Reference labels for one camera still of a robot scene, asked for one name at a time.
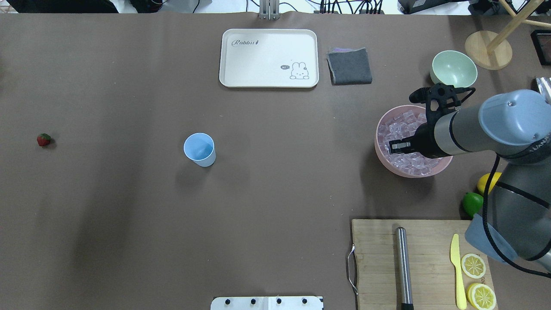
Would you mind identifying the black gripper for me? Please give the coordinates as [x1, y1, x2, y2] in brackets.
[389, 101, 468, 158]

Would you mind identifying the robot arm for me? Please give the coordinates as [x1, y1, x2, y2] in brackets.
[388, 83, 551, 278]

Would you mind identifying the pink bowl of ice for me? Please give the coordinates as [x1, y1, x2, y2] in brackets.
[374, 105, 452, 178]

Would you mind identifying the steel ice scoop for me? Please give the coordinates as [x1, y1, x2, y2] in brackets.
[535, 77, 551, 104]

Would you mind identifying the light blue plastic cup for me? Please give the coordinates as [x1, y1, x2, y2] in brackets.
[183, 132, 216, 167]

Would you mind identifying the yellow lemon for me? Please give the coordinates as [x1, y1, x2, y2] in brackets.
[476, 171, 502, 195]

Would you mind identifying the green lime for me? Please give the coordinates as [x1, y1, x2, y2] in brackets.
[461, 192, 484, 218]

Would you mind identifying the green bowl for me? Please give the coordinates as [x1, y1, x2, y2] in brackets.
[430, 50, 478, 87]

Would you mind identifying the grey folded cloth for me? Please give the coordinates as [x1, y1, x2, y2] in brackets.
[326, 47, 373, 86]

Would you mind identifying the yellow plastic knife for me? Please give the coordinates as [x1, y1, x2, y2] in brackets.
[449, 233, 467, 310]

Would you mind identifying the steel muddler rod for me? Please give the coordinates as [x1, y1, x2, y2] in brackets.
[396, 227, 415, 310]

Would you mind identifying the wooden mug tree stand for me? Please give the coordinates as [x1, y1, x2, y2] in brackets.
[464, 0, 550, 71]

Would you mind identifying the wooden cutting board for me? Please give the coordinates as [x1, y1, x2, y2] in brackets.
[351, 219, 494, 310]

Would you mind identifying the lemon slice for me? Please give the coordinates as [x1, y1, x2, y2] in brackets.
[460, 253, 486, 279]
[467, 284, 497, 310]

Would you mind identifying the black glass tray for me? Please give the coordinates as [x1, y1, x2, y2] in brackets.
[530, 30, 551, 65]

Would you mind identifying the cream rabbit tray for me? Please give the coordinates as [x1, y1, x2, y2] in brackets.
[219, 29, 319, 88]

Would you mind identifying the red strawberry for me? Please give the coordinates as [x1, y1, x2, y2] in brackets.
[36, 133, 52, 147]

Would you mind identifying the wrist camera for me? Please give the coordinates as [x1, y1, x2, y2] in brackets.
[408, 83, 476, 109]

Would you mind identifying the aluminium frame post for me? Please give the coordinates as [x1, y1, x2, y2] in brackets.
[258, 0, 281, 20]

